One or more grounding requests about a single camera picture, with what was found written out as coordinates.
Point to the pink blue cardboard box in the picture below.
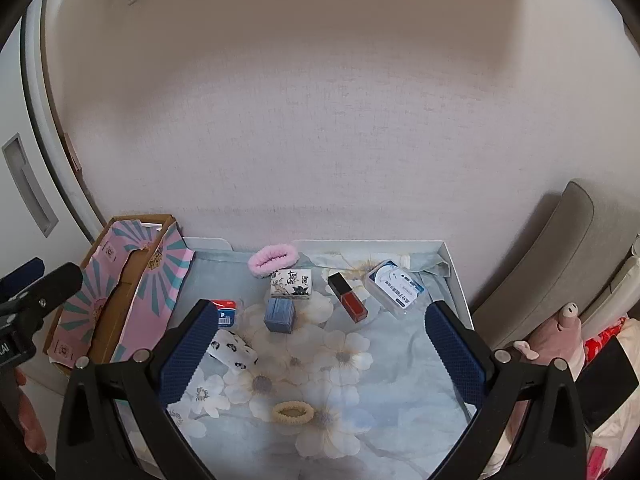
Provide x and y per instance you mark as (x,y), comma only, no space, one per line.
(150,300)

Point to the beige scrunchie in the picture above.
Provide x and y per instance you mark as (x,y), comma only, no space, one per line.
(276,413)

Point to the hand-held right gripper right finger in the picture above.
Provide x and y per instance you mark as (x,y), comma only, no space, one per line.
(455,355)

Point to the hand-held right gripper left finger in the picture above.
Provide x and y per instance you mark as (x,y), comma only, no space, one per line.
(187,355)

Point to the pink scrunchie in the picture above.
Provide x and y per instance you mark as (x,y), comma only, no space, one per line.
(287,252)

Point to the white pillow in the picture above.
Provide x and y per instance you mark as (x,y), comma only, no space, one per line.
(625,285)

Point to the pink pig plush toy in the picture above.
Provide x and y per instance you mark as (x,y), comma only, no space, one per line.
(555,340)

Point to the small clear red-labelled packet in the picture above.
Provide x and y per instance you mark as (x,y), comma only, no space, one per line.
(227,316)

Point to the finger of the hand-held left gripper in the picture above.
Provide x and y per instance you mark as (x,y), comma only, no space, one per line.
(20,271)
(60,280)

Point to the clear plastic labelled package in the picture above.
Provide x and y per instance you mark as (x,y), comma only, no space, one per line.
(395,287)

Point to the white panda print pouch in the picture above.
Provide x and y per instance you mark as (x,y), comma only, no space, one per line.
(232,350)

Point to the small blue box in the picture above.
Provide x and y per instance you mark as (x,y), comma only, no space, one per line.
(279,315)

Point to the white door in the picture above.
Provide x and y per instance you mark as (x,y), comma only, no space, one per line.
(15,110)

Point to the white tray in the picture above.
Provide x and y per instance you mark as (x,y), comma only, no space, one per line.
(454,272)

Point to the black flat object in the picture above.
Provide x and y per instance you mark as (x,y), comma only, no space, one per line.
(610,385)

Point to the floral light blue cloth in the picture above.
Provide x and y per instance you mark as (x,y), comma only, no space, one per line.
(350,410)

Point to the white floral small box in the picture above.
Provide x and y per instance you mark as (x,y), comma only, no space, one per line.
(292,285)

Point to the red patterned cloth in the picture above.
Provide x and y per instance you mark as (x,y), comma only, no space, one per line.
(600,345)

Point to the person's left hand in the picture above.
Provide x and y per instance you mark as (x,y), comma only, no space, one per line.
(30,410)

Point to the red lip gloss tube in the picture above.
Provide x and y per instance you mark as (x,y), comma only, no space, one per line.
(352,305)

